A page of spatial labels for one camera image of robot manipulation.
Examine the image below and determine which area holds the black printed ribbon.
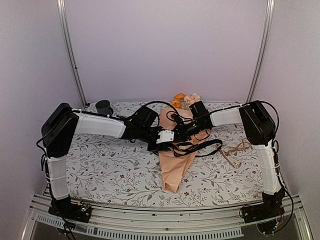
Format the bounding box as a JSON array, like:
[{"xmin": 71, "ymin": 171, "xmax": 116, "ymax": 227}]
[{"xmin": 171, "ymin": 139, "xmax": 223, "ymax": 158}]

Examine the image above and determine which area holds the peach wrapping paper sheet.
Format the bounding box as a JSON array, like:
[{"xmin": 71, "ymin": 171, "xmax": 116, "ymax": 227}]
[{"xmin": 158, "ymin": 108, "xmax": 208, "ymax": 193}]

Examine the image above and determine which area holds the orange fake flower stem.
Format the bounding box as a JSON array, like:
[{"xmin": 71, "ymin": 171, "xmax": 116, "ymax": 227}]
[{"xmin": 170, "ymin": 93, "xmax": 201, "ymax": 110}]

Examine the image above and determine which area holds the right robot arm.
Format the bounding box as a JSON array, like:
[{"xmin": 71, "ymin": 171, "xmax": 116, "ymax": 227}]
[{"xmin": 169, "ymin": 100, "xmax": 286, "ymax": 218}]

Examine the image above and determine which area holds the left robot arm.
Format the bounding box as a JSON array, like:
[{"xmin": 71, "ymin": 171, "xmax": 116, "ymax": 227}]
[{"xmin": 40, "ymin": 103, "xmax": 179, "ymax": 217}]

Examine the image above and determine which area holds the tan ribbon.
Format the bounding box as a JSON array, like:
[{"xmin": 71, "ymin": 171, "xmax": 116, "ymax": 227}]
[{"xmin": 218, "ymin": 140, "xmax": 251, "ymax": 169}]

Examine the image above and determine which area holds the dark grey mug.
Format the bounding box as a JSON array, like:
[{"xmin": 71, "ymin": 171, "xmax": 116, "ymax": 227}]
[{"xmin": 95, "ymin": 99, "xmax": 114, "ymax": 116}]

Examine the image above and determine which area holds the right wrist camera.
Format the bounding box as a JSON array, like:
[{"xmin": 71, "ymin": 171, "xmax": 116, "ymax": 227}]
[{"xmin": 169, "ymin": 113, "xmax": 184, "ymax": 126}]

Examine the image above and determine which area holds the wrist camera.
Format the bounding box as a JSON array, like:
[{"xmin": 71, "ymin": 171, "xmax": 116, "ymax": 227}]
[
  {"xmin": 169, "ymin": 113, "xmax": 184, "ymax": 126},
  {"xmin": 156, "ymin": 130, "xmax": 175, "ymax": 144}
]

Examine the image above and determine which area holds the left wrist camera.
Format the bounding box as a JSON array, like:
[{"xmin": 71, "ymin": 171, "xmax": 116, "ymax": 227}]
[{"xmin": 156, "ymin": 130, "xmax": 175, "ymax": 144}]

